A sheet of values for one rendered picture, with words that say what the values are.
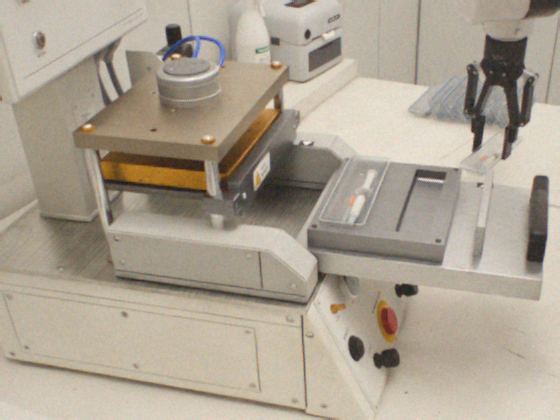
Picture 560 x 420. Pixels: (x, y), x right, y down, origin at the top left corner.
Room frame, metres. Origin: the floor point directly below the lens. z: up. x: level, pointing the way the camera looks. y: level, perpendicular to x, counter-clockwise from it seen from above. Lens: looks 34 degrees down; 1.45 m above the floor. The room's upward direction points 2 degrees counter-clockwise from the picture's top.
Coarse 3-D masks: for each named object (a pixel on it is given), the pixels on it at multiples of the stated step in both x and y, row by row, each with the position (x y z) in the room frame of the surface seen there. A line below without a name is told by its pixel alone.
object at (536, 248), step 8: (536, 176) 0.84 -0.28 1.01; (544, 176) 0.84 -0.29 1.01; (536, 184) 0.82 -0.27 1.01; (544, 184) 0.82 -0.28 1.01; (536, 192) 0.80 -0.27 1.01; (544, 192) 0.80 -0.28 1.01; (536, 200) 0.78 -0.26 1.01; (544, 200) 0.78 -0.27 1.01; (536, 208) 0.76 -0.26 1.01; (544, 208) 0.76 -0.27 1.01; (536, 216) 0.74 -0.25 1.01; (544, 216) 0.74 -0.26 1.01; (536, 224) 0.72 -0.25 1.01; (544, 224) 0.72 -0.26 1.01; (528, 232) 0.74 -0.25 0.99; (536, 232) 0.71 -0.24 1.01; (544, 232) 0.71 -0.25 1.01; (528, 240) 0.71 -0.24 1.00; (536, 240) 0.70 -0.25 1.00; (544, 240) 0.70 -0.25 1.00; (528, 248) 0.71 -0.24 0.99; (536, 248) 0.70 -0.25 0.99; (544, 248) 0.70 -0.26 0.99; (528, 256) 0.71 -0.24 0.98; (536, 256) 0.70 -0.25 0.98; (544, 256) 0.70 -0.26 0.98
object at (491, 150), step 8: (496, 136) 1.39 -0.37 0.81; (520, 136) 1.39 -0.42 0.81; (488, 144) 1.36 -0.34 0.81; (496, 144) 1.36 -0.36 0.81; (512, 144) 1.35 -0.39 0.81; (472, 152) 1.32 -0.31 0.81; (480, 152) 1.32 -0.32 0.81; (488, 152) 1.32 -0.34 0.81; (496, 152) 1.32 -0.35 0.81; (464, 160) 1.29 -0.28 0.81; (472, 160) 1.29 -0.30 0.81; (480, 160) 1.29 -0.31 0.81; (488, 160) 1.29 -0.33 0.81; (496, 160) 1.29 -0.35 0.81; (480, 168) 1.25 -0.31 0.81
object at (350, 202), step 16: (352, 160) 0.91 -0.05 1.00; (368, 160) 0.91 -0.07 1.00; (384, 160) 0.91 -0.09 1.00; (352, 176) 0.87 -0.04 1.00; (368, 176) 0.86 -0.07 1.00; (336, 192) 0.82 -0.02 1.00; (352, 192) 0.82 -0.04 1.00; (368, 192) 0.82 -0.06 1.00; (336, 208) 0.78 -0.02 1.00; (352, 208) 0.78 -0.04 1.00; (368, 208) 0.78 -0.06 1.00
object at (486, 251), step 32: (480, 192) 0.87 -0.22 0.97; (512, 192) 0.87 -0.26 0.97; (480, 224) 0.73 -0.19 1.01; (512, 224) 0.79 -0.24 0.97; (320, 256) 0.74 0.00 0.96; (352, 256) 0.73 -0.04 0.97; (384, 256) 0.72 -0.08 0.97; (448, 256) 0.72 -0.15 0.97; (480, 256) 0.72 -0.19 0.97; (512, 256) 0.72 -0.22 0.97; (448, 288) 0.69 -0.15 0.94; (480, 288) 0.68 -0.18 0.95; (512, 288) 0.68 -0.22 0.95
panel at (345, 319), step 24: (336, 288) 0.76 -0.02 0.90; (360, 288) 0.81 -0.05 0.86; (384, 288) 0.87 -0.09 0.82; (336, 312) 0.72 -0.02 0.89; (360, 312) 0.78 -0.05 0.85; (336, 336) 0.70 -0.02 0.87; (360, 336) 0.74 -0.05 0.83; (384, 336) 0.80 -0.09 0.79; (360, 360) 0.71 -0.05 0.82; (360, 384) 0.68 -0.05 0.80
